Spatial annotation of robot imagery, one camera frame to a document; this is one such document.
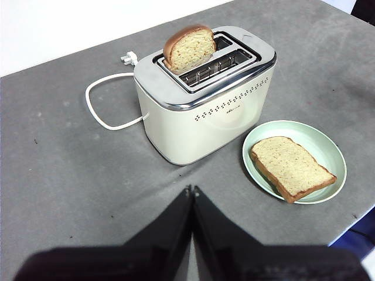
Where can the small toasted bread slice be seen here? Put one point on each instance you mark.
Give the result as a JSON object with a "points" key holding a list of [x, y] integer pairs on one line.
{"points": [[190, 49]]}

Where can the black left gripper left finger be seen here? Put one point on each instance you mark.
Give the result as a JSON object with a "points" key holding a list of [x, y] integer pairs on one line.
{"points": [[140, 257]]}

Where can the pale green round plate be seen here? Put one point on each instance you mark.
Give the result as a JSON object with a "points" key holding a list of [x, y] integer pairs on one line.
{"points": [[319, 137]]}

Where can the large toasted bread slice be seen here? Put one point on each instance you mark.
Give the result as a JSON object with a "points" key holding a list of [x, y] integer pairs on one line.
{"points": [[293, 169]]}

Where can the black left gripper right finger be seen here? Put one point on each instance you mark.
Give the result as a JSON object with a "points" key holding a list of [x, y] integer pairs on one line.
{"points": [[243, 260]]}

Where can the cream toaster with chrome top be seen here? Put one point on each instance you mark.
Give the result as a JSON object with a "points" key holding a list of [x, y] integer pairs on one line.
{"points": [[187, 128]]}

